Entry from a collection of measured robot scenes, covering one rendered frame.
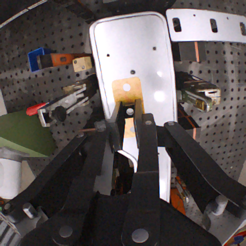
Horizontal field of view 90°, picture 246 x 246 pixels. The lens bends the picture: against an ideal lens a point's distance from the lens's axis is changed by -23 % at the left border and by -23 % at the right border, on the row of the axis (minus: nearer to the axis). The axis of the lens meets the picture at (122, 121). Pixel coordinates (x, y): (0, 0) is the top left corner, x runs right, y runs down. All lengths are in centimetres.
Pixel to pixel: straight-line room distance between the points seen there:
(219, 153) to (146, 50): 81
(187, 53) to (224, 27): 16
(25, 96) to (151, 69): 76
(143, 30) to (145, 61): 9
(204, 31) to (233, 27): 11
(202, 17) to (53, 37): 68
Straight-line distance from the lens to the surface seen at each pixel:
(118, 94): 21
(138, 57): 45
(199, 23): 50
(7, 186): 89
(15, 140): 75
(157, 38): 46
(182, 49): 49
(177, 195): 108
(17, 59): 101
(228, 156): 115
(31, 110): 41
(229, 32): 55
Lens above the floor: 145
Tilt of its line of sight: 66 degrees down
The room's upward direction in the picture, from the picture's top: 168 degrees counter-clockwise
